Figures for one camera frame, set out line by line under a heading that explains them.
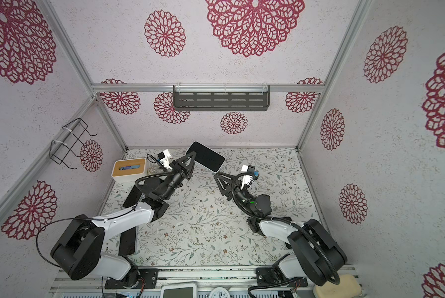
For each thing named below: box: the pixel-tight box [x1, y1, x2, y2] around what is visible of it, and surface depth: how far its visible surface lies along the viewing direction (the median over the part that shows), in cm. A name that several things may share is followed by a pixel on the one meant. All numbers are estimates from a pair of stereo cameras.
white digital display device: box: [159, 282, 199, 298], surface depth 69 cm
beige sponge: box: [313, 273, 362, 298], surface depth 69 cm
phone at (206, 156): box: [185, 140, 226, 173], surface depth 71 cm
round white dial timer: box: [208, 286, 232, 298], surface depth 69 cm
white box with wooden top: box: [111, 157, 148, 184], surface depth 106 cm
